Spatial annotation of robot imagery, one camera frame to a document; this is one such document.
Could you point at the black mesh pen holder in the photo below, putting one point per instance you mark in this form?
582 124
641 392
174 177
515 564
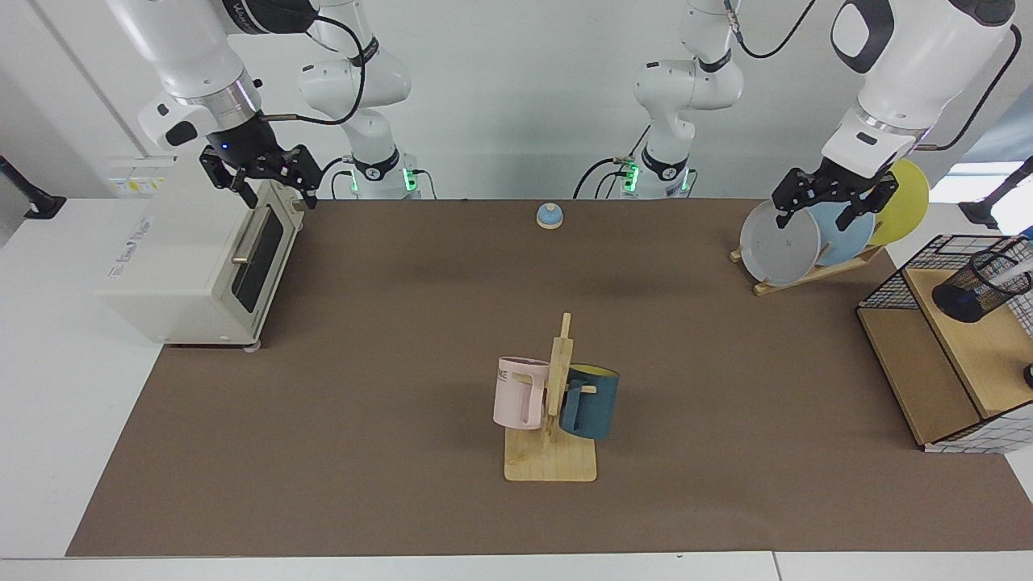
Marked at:
960 286

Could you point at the light blue plate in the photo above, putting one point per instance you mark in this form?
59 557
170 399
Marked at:
847 238

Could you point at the grey plate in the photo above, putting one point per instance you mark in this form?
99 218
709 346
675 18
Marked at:
775 254

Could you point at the yellow plate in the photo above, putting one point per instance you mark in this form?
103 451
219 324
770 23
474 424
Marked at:
908 202

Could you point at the wooden plate rack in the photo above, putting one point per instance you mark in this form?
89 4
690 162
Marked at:
807 277

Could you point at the pale toaster oven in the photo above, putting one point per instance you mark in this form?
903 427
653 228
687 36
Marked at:
177 242

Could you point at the white box with yellow labels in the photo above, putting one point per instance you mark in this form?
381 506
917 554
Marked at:
137 186

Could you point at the black clamp stand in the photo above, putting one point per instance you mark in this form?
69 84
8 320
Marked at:
44 206
980 211

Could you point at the small blue round thing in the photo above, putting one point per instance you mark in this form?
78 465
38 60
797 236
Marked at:
550 215

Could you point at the brown table cloth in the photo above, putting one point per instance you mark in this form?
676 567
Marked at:
403 444

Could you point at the dark teal mug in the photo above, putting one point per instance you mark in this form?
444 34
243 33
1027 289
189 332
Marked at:
593 407

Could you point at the pink mug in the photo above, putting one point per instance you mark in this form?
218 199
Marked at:
512 403

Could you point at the wooden mug stand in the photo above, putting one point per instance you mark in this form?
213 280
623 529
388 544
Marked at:
557 464

